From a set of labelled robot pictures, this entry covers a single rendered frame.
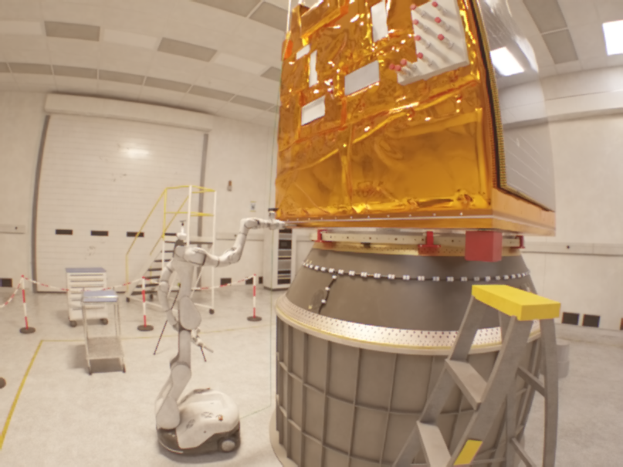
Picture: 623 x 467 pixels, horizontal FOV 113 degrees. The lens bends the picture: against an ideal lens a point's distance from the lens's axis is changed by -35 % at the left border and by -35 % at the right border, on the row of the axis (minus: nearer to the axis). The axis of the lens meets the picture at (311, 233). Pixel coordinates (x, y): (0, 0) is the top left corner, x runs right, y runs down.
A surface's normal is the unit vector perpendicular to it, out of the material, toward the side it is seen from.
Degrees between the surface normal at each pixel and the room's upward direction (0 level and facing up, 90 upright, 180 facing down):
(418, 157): 90
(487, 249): 90
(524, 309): 90
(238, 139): 90
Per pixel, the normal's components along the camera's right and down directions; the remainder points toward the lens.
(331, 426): -0.63, -0.03
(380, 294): -0.43, -0.49
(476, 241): -0.81, -0.03
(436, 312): -0.18, -0.48
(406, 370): -0.33, -0.02
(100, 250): 0.60, 0.01
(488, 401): -0.12, -0.07
